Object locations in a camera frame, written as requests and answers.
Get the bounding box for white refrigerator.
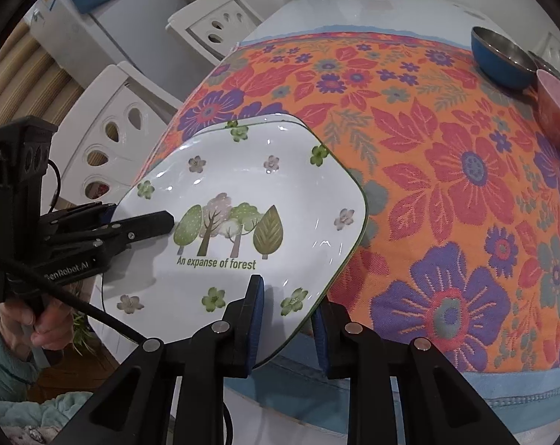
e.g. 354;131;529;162
24;0;212;99

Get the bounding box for white chair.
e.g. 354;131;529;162
165;0;264;65
50;61;181;205

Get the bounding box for square forest plate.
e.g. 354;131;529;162
91;126;368;364

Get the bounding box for pink steel-lined bowl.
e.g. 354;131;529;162
536;69;560;150

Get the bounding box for white chair near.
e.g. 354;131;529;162
50;61;181;205

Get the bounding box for floral orange towel mat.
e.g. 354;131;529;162
150;30;560;373

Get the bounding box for person's left hand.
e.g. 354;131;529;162
0;299;74;360

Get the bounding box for round sunflower ceramic plate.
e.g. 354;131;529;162
180;113;308;149

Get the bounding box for white chair far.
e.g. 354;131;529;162
165;0;264;65

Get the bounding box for blue steel-lined bowl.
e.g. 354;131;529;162
471;26;537;92

